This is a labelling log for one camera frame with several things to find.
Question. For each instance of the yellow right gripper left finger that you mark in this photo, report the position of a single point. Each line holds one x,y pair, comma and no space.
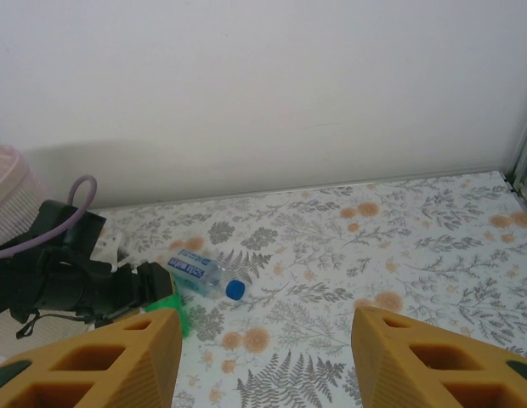
76,370

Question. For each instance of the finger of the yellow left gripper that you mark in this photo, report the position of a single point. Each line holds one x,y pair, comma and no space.
155,280

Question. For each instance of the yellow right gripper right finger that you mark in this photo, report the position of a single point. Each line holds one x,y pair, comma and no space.
450,370

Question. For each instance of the green plastic bottle yellow cap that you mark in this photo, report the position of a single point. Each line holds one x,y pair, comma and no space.
166,303

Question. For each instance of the soda water bottle blue cap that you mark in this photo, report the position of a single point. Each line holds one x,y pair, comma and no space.
191,270

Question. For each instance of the floral patterned tablecloth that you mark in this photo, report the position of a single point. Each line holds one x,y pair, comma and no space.
374,255

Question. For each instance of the aluminium frame post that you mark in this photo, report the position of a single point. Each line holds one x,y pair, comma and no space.
520,161

